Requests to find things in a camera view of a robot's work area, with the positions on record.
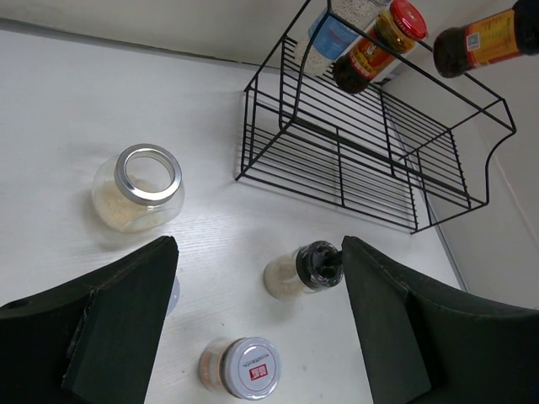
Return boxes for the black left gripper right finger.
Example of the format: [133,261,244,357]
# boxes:
[342,237,538,403]

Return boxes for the black wire rack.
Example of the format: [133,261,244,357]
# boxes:
[236,1,517,233]

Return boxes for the white-lid spice jar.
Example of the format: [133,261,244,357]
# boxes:
[199,337,281,401]
[166,276,180,316]

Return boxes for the red-lid dark sauce jar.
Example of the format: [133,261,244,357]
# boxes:
[333,0,428,94]

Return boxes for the white-lid spice jar far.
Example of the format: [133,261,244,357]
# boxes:
[166,276,180,316]

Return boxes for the red-lid orange-label sauce jar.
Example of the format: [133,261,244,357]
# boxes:
[433,0,538,78]

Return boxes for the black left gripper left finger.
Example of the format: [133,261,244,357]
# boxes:
[1,236,179,403]

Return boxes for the blue-label jar silver lid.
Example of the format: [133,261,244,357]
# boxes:
[294,0,391,76]

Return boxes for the white-lid spice jar near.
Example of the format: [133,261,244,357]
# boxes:
[199,337,281,401]

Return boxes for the round glass jar silver rim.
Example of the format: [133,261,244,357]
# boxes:
[91,143,184,233]

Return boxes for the black-cap grinder bottle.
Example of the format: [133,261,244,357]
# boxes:
[263,241,344,301]

